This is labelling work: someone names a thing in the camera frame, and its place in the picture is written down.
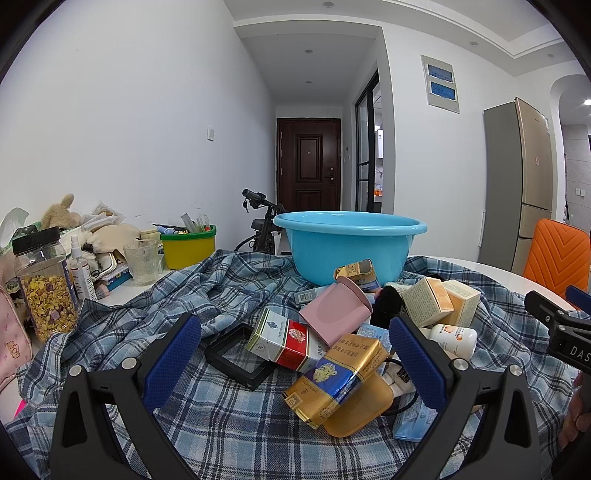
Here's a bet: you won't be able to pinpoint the cream orange carton box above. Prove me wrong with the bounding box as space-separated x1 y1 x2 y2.
402 277 455 327

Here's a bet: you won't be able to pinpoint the cream square carton box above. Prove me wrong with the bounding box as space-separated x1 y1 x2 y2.
442 280 481 328

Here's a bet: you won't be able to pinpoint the gold blue cigarette pack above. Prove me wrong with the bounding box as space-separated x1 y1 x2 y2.
283 333 389 429

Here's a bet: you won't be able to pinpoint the red white cigarette pack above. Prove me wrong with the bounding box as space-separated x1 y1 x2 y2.
246 308 328 373

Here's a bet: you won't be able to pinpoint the pink plastic cup lid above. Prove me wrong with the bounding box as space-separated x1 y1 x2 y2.
300 277 373 347

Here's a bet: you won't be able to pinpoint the person's right hand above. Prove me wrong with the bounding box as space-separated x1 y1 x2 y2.
558 373 591 450

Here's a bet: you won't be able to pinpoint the light blue barcode box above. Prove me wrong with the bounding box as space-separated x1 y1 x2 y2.
393 399 438 443

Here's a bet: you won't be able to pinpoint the orange chair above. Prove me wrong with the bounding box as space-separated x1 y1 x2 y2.
523 219 590 298

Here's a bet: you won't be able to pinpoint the white lotion bottle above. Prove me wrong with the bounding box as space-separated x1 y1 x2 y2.
421 324 478 360

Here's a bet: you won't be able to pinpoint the yellow green storage bin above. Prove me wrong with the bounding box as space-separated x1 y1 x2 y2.
160 225 216 270

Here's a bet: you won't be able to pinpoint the white spray bottle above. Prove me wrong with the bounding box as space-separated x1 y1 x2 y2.
70 235 98 301

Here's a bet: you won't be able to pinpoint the grey beige refrigerator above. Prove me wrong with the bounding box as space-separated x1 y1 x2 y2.
479 98 553 274

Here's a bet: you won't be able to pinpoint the gold cigarette pack by basin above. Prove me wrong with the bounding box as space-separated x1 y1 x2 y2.
334 259 381 293

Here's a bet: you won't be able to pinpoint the black bicycle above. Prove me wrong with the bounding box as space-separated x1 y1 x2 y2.
235 189 287 255

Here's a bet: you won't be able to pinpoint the grey barcode slim box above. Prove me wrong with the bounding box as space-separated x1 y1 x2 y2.
294 286 328 307

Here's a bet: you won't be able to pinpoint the cereal jar black lid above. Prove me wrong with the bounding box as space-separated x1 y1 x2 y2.
12 227 79 342

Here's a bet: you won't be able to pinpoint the pink hello kitty bag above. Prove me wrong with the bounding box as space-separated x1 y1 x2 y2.
0 288 33 391

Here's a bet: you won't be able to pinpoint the light blue plastic basin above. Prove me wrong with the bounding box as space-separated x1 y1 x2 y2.
273 211 428 286

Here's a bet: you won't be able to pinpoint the beige plush toy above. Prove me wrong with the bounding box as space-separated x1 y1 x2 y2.
41 193 82 230

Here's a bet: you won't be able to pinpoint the dark brown door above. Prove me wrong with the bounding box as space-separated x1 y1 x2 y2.
276 118 341 212

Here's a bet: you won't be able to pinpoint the black framed glass door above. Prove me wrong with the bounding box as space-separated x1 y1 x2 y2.
355 72 382 213

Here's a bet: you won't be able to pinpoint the white charger with cable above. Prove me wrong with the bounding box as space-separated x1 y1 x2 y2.
382 355 416 398

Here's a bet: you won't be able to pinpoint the black square frame box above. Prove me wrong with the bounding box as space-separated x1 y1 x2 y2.
204 323 276 391

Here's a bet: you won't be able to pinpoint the white wall switch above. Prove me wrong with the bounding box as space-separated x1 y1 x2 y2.
206 126 215 142

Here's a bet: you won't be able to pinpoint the grey wall panel blue screens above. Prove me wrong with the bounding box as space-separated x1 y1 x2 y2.
421 55 460 114

